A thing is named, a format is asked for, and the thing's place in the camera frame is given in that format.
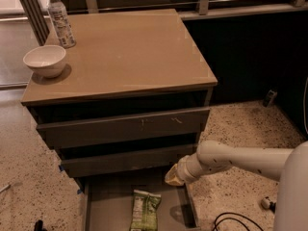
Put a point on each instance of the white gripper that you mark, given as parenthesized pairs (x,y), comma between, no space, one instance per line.
(183,172)

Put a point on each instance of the green jalapeno chip bag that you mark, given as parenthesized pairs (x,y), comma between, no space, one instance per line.
(144,211)

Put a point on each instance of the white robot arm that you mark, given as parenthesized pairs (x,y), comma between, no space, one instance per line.
(287,166)

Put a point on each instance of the grey open bottom drawer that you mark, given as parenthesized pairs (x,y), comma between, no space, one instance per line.
(110,201)

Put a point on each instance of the grey middle drawer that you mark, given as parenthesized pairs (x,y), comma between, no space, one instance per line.
(134,160)

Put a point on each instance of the grey drawer cabinet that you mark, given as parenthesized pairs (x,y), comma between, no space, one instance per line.
(124,64)

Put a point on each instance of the grey top drawer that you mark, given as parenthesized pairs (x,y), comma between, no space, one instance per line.
(111,129)

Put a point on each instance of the white power strip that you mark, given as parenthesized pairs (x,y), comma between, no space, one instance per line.
(267,204)

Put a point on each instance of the small dark floor device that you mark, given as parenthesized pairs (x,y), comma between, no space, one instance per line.
(270,97)

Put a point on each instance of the black object at floor edge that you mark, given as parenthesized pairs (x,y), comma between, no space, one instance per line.
(39,226)

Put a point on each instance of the white ceramic bowl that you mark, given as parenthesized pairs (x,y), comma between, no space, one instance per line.
(46,61)

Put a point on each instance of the clear plastic water bottle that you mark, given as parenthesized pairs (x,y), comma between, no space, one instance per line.
(59,18)

